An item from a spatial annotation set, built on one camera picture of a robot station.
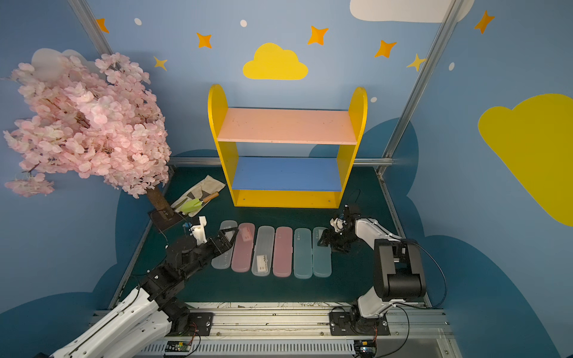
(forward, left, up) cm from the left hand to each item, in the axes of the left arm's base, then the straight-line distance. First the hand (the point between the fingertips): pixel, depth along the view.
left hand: (232, 230), depth 75 cm
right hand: (+4, -36, -18) cm, 40 cm away
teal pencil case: (-5, -25, -18) cm, 32 cm away
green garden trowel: (+25, +26, -20) cm, 41 cm away
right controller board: (-31, -46, -22) cm, 59 cm away
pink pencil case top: (+2, -1, -18) cm, 18 cm away
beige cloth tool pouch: (+28, +26, -19) cm, 42 cm away
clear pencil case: (-4, +6, -18) cm, 19 cm away
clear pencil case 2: (+1, -9, -19) cm, 21 cm away
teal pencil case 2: (0, -33, -19) cm, 38 cm away
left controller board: (-32, +16, -21) cm, 41 cm away
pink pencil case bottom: (+1, -17, -20) cm, 27 cm away
